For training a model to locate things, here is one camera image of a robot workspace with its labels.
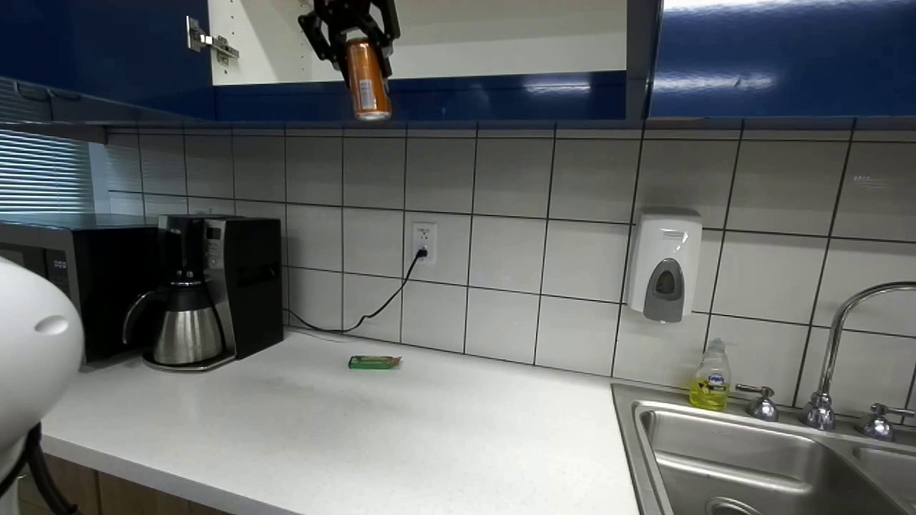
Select white window blinds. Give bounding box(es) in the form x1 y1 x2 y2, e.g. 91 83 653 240
0 125 114 228

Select small green packet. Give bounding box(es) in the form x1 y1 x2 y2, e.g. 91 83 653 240
347 353 403 373

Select open blue cabinet door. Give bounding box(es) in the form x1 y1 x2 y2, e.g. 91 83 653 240
0 0 214 125

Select white wall power outlet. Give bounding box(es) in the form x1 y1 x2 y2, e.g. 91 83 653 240
410 220 440 271

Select stainless steel sink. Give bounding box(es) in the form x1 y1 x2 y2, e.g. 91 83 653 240
610 380 916 515

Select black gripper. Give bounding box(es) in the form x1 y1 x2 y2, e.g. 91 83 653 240
295 0 403 67

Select closed blue wall cabinet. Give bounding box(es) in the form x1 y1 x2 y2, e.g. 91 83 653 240
653 0 916 124

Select chrome gooseneck faucet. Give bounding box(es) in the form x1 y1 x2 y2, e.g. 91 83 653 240
801 279 916 432

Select open white-interior wall cabinet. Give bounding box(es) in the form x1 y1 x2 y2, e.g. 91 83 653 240
202 0 660 125

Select yellow dish soap bottle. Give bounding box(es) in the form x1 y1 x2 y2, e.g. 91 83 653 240
688 339 736 414

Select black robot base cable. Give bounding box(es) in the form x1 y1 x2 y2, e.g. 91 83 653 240
0 424 79 515

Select black appliance power cord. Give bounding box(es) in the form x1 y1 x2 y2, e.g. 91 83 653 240
281 246 429 339

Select steel coffee carafe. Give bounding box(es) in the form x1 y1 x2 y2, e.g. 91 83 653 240
119 276 232 373

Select white wall soap dispenser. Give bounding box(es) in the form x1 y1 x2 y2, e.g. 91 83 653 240
625 208 703 327

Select wooden base cabinet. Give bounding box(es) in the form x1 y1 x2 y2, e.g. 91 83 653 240
16 453 232 515

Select metal cabinet door hinge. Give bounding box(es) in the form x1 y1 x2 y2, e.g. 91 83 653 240
184 11 240 67

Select chrome faucet handle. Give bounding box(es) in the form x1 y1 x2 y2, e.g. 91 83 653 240
736 384 781 424
864 400 916 440

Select orange fanta can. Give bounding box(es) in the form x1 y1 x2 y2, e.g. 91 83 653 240
340 31 394 125

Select black coffee maker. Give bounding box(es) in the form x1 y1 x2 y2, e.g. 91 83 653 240
155 216 287 364

